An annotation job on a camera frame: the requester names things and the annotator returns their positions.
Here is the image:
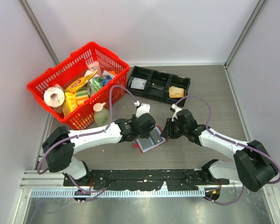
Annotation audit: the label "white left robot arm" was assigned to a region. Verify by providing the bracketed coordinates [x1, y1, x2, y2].
[42, 113, 155, 186]

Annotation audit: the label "red leather card holder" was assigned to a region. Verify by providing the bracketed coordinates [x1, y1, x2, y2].
[134, 126, 167, 153]

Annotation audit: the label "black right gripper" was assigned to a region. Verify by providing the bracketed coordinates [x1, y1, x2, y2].
[161, 118, 188, 139]

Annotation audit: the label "green packaged item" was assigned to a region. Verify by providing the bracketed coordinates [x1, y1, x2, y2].
[87, 77, 107, 96]

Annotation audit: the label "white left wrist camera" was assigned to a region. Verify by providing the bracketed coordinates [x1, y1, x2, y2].
[134, 101, 150, 118]

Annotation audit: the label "dark credit card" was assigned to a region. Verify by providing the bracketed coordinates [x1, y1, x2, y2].
[150, 127, 166, 145]

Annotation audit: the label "yellow box in basket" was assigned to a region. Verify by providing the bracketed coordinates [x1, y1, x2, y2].
[62, 92, 78, 117]

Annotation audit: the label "toilet paper roll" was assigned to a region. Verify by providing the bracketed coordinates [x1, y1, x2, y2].
[43, 87, 65, 108]

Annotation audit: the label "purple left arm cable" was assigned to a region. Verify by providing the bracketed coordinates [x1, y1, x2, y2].
[36, 85, 140, 203]

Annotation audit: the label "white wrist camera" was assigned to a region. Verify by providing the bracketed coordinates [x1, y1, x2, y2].
[170, 104, 182, 121]
[134, 101, 150, 118]

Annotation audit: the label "white cards in tray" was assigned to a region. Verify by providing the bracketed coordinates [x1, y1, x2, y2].
[131, 77, 147, 90]

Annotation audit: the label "yellow green sponge pack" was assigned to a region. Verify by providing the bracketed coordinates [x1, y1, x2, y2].
[75, 89, 89, 106]

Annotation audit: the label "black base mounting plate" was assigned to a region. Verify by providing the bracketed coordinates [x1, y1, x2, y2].
[76, 169, 230, 191]

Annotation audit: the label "slotted cable duct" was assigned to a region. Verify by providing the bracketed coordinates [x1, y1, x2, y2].
[30, 188, 205, 198]

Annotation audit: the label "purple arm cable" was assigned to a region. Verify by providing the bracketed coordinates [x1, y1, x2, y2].
[170, 95, 280, 206]
[36, 85, 140, 203]

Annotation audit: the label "yellow snack bag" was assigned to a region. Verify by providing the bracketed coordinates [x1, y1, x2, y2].
[65, 70, 98, 92]

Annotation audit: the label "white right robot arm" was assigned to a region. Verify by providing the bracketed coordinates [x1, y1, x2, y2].
[161, 109, 279, 192]

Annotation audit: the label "dark card in tray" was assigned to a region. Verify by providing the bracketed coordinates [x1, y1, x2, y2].
[151, 85, 164, 91]

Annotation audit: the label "pink white box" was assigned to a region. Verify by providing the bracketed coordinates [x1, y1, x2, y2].
[87, 61, 101, 75]

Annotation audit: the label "red plastic shopping basket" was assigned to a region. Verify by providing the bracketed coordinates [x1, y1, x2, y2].
[27, 42, 130, 130]

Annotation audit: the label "green soap pump bottle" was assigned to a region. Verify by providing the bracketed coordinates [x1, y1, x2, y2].
[93, 103, 110, 127]

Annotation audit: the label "black three-compartment tray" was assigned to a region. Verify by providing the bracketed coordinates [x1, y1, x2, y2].
[127, 66, 190, 107]

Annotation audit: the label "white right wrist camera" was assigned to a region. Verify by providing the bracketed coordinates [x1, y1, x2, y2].
[170, 104, 182, 121]

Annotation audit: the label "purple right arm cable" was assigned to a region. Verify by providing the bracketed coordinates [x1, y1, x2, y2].
[170, 95, 280, 206]

